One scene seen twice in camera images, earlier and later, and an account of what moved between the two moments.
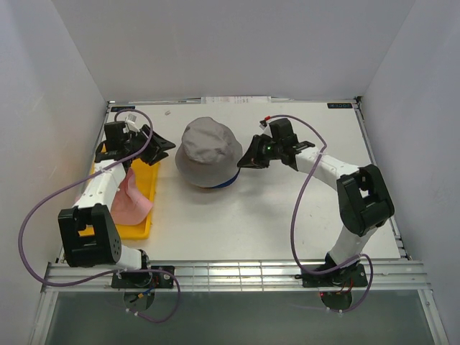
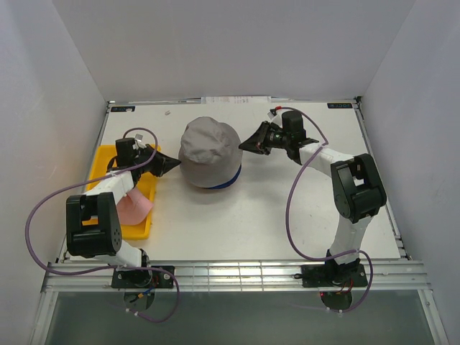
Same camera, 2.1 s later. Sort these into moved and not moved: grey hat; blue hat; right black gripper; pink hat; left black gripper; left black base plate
Moved: right black gripper; left black gripper
Not moved: grey hat; pink hat; blue hat; left black base plate
